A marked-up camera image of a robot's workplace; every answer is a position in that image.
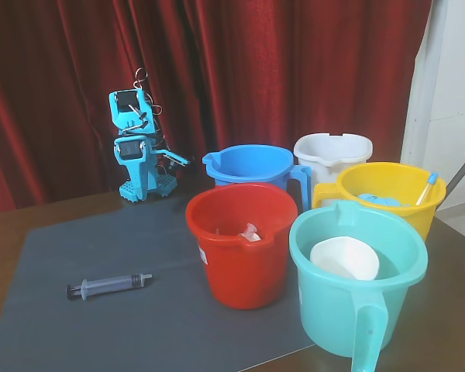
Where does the blue gripper with motor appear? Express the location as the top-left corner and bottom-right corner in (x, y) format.
(113, 135), (150, 201)

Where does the clear plastic syringe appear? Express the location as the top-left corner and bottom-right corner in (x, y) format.
(65, 273), (154, 302)

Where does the white plastic waste piece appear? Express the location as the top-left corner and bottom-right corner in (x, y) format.
(236, 222), (263, 244)

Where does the blue plastic mug bucket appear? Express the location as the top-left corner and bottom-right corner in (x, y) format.
(201, 145), (313, 212)

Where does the red plastic bucket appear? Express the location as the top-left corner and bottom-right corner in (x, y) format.
(184, 182), (299, 310)

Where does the grey rubber mat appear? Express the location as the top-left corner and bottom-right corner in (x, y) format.
(0, 199), (317, 372)

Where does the red curtain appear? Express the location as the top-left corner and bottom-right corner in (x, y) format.
(0, 0), (437, 216)

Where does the white plastic bucket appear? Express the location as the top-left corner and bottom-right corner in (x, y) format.
(293, 133), (374, 208)

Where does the white face mask cup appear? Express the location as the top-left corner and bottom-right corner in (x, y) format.
(308, 236), (381, 281)

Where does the yellow plastic mug bucket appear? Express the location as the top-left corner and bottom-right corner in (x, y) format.
(312, 161), (449, 243)

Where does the teal plastic mug bucket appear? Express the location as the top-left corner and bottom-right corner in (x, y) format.
(288, 200), (429, 372)

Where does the blue crumpled glove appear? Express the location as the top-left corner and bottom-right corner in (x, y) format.
(356, 192), (404, 208)

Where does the tube with blue cap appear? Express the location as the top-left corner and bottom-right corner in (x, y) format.
(414, 172), (439, 206)

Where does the grey tripod leg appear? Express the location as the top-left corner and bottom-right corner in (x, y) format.
(445, 141), (465, 195)

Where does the white panel door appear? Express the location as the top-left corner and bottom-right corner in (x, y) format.
(398, 0), (465, 214)

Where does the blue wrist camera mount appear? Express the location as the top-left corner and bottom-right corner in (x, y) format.
(154, 149), (193, 170)

